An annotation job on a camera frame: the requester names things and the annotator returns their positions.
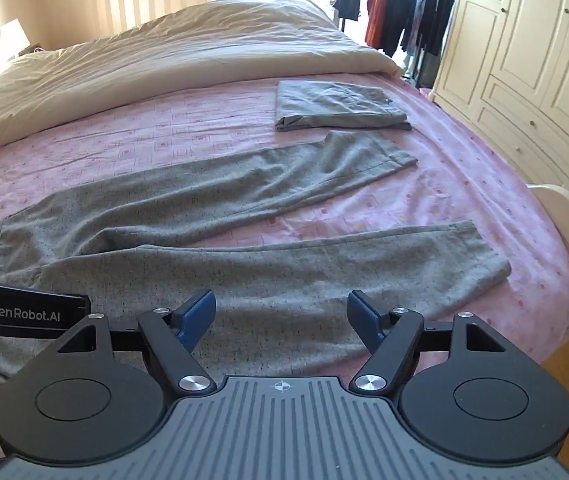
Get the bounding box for grey speckled pants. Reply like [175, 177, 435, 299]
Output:
[0, 131, 511, 377]

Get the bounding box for pink patterned bed sheet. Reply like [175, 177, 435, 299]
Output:
[0, 75, 569, 362]

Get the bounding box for folded grey garment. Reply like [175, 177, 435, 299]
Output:
[275, 79, 411, 131]

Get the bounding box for white bedside lamp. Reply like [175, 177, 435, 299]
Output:
[0, 18, 30, 60]

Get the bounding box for beige duvet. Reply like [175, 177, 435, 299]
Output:
[0, 0, 402, 148]

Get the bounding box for cream wardrobe with drawers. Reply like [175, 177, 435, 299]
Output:
[432, 0, 569, 190]

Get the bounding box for hanging dark clothes rack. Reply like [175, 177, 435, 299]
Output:
[332, 0, 456, 89]

